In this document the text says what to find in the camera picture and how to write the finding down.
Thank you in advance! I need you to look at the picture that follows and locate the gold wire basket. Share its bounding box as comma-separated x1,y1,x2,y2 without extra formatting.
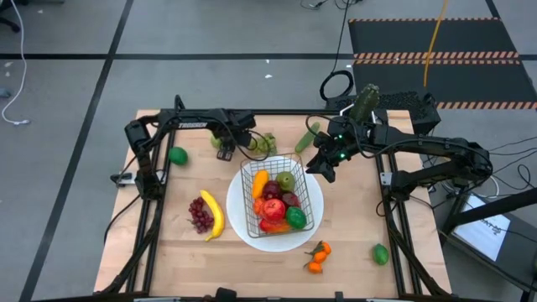
239,152,316,239

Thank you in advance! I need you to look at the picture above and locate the yellow hanging hose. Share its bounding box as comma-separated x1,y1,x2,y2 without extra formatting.
422,0,450,88

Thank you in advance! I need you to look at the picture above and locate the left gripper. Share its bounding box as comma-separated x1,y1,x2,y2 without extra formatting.
211,115,258,163

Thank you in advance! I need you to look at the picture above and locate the white floor cable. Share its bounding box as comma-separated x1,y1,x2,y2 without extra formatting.
1,0,31,126

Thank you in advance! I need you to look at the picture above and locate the yellow-orange mango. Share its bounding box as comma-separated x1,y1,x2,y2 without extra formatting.
252,169,270,200

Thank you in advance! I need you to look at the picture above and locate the black aluminium table frame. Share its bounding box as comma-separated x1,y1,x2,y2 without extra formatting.
94,94,454,302

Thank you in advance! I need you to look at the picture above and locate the green cucumber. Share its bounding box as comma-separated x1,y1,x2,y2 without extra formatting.
294,121,321,154

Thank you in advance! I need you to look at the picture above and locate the yellow banana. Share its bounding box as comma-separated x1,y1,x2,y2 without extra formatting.
199,189,227,243

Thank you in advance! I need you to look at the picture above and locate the red grape bunch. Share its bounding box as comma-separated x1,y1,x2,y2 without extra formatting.
187,195,215,235

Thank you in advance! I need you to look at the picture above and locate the dark red apple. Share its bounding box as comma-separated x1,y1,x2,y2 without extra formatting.
262,180,283,201
280,191,301,210

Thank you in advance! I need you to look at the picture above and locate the black orange-striped floor mat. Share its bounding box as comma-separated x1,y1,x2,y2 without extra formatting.
347,17,537,111

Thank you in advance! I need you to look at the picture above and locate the white round woven placemat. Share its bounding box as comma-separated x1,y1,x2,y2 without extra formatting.
225,155,325,253

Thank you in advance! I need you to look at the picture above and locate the tangerine cluster with leaves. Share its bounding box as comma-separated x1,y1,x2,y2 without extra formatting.
302,240,333,275

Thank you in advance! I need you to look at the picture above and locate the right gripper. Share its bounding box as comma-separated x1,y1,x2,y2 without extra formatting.
305,128,352,184

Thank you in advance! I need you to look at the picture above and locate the white paper sheet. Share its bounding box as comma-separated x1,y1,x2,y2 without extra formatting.
452,195,512,262

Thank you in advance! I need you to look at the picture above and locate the green lime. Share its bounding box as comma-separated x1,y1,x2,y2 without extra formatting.
372,243,390,267
168,146,189,167
285,206,308,231

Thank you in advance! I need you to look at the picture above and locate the black stand frame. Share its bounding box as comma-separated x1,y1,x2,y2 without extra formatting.
440,188,537,294

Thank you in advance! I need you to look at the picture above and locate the light green apple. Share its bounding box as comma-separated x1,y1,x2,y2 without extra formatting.
275,170,297,193

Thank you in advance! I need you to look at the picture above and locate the black coiled floor cable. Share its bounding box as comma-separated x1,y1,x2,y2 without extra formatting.
319,0,355,101

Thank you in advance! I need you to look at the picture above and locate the green grape bunch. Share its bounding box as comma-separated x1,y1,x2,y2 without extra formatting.
250,132,279,155

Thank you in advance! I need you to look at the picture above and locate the black studded crate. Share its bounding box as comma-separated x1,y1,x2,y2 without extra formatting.
377,91,441,135

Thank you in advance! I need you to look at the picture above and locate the black table-level camera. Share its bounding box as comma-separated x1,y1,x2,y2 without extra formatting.
215,287,238,302

